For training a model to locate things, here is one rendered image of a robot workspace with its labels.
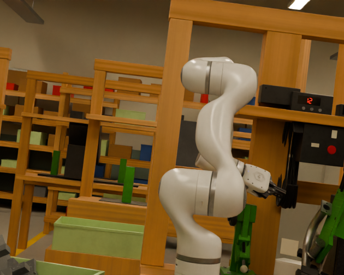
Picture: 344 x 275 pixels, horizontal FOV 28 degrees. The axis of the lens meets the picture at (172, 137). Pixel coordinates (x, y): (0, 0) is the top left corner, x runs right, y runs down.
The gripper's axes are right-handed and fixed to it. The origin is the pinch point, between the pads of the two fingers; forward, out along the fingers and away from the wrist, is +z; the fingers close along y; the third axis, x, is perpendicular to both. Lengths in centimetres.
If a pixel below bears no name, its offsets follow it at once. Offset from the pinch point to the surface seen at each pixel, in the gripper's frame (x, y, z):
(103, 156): 518, 459, -61
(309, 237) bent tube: 8.7, -5.0, 17.6
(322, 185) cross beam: 16.7, 32.1, 24.0
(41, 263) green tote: 13, -58, -64
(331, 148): -6.2, 27.6, 14.9
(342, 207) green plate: -11.5, -5.1, 18.8
